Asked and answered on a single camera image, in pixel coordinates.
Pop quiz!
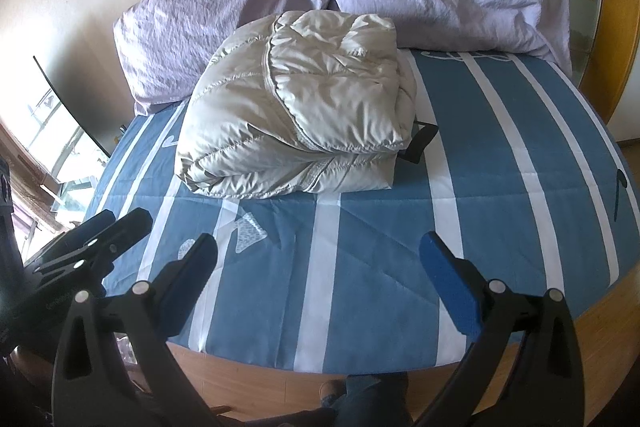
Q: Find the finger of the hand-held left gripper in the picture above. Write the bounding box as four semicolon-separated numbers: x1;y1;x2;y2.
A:
22;209;118;275
35;208;154;288

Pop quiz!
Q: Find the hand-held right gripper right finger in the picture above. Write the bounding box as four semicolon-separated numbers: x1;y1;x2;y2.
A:
419;231;586;427

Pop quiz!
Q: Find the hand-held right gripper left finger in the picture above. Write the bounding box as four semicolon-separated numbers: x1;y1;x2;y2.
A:
51;232;236;427

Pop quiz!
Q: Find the white puffer jacket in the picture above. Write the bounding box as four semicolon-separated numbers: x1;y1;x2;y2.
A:
174;9;418;198

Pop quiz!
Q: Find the glass balcony window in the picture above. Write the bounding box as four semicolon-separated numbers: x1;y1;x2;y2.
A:
0;122;101;228

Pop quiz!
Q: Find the blue striped bed sheet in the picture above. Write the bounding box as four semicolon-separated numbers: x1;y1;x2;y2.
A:
82;49;640;373

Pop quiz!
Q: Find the purple fuzzy pillow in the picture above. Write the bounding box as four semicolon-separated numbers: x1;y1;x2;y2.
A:
112;0;333;118

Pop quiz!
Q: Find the wooden headboard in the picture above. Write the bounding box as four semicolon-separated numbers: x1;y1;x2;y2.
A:
505;0;640;142

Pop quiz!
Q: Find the black strap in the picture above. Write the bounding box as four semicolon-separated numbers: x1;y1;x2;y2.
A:
400;119;440;165

